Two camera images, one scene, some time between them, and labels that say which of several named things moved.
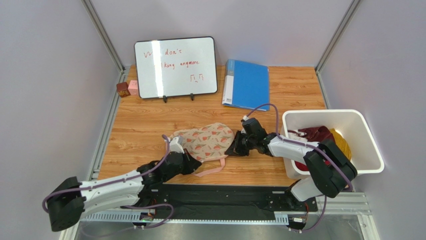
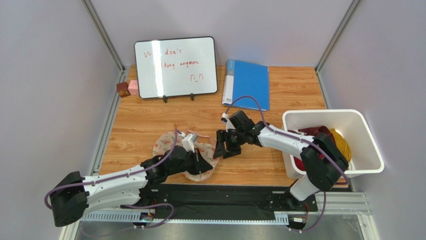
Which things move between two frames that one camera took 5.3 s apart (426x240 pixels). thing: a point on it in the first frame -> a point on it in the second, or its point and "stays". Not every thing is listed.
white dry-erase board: (176, 67) stays
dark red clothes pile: (314, 134) stays
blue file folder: (246, 85) stays
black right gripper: (240, 144) -> (227, 141)
